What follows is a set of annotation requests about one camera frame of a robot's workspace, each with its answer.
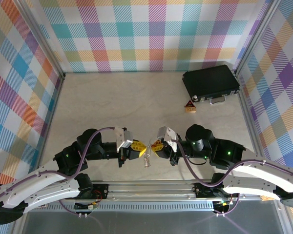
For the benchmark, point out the transparent zip bag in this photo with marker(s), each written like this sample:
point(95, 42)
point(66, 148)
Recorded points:
point(147, 161)

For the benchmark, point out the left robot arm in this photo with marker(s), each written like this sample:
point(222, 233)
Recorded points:
point(39, 192)

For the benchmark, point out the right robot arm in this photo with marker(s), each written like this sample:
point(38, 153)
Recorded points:
point(258, 180)

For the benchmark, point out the triangular sign on wooden block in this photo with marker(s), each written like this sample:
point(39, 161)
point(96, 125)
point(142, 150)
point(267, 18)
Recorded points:
point(190, 106)

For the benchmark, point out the black briefcase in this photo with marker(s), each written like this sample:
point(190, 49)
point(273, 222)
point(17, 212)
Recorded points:
point(210, 80)

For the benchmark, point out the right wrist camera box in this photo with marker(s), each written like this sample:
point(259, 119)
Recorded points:
point(162, 132)

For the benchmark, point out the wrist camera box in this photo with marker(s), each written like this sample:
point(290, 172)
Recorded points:
point(127, 140)
point(162, 132)

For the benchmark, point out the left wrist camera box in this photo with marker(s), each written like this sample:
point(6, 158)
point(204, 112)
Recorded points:
point(127, 140)

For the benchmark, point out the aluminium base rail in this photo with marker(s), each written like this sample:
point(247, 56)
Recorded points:
point(149, 192)

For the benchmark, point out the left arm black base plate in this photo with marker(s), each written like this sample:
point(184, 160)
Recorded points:
point(101, 191)

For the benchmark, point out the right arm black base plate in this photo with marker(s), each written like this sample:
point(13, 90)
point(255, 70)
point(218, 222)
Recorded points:
point(200, 192)

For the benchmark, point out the aluminium side rail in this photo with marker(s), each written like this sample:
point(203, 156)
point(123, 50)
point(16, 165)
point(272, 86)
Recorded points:
point(246, 107)
point(55, 102)

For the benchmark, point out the aluminium frame post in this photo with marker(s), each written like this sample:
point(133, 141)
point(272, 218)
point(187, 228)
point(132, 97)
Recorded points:
point(255, 36)
point(45, 36)

